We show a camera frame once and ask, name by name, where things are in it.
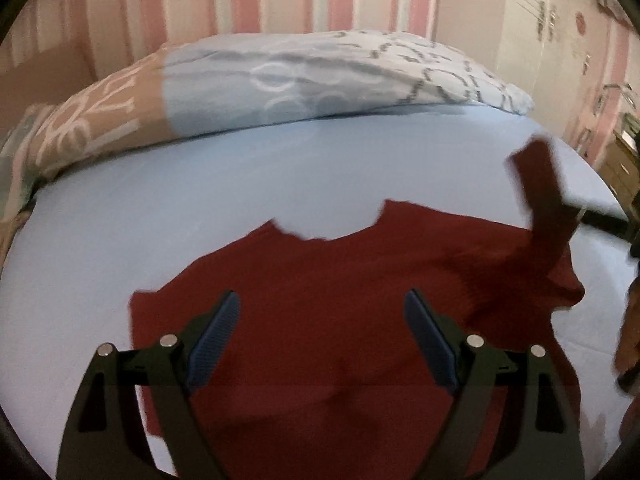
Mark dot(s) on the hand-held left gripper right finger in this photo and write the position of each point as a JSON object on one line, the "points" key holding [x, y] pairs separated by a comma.
{"points": [[431, 340]]}

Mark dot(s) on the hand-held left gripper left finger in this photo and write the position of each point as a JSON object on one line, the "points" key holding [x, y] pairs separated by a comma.
{"points": [[215, 332]]}

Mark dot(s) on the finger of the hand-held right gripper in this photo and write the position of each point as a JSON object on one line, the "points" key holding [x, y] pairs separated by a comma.
{"points": [[597, 217]]}

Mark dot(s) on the dark red shirt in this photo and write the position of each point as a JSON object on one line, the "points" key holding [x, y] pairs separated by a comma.
{"points": [[325, 310]]}

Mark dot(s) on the person's right forearm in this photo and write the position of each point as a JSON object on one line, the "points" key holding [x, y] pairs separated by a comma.
{"points": [[630, 330]]}

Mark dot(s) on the wooden nightstand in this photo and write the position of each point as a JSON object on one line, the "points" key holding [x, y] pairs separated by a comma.
{"points": [[622, 160]]}

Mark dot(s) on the bed with light blue sheet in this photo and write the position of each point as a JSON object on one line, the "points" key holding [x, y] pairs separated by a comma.
{"points": [[200, 185]]}

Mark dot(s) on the white wardrobe with stickers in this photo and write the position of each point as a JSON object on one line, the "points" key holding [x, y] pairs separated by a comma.
{"points": [[555, 35]]}

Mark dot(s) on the green checked pillow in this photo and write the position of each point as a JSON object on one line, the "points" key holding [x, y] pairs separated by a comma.
{"points": [[14, 160]]}

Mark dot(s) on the patterned blue beige pillow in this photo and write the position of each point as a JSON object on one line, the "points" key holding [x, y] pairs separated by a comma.
{"points": [[300, 80]]}

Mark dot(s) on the beige headboard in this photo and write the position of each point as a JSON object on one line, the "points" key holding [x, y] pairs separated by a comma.
{"points": [[40, 75]]}

